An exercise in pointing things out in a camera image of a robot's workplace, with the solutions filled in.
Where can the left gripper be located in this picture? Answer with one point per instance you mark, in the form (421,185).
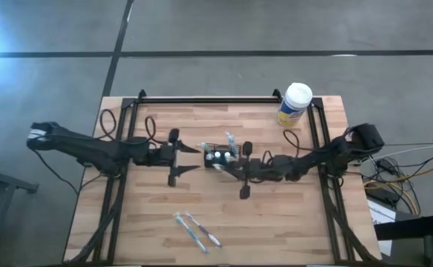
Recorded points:
(162,155)

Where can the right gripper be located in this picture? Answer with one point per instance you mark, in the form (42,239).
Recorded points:
(261,167)

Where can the teal mouthwash bottle white cap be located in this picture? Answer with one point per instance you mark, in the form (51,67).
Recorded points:
(227,154)
(217,154)
(210,157)

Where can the green white toothbrush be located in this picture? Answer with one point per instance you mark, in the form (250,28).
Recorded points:
(208,147)
(203,145)

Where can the blue white toothbrush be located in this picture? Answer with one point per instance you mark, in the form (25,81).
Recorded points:
(232,141)
(191,233)

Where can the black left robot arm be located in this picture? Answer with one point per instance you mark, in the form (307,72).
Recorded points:
(90,148)

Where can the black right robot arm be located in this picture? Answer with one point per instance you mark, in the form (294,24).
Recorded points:
(313,163)

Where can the purple white wrapped toothbrush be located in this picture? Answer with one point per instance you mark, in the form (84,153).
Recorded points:
(203,230)

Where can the Lysol wipes canister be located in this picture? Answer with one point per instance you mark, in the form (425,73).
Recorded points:
(294,104)

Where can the white paper sheet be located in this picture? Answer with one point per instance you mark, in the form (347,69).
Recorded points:
(381,217)

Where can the black floor stand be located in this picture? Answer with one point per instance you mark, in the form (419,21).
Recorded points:
(1,181)

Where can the black corner bracket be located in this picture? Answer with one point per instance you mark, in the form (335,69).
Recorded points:
(277,93)
(142,93)

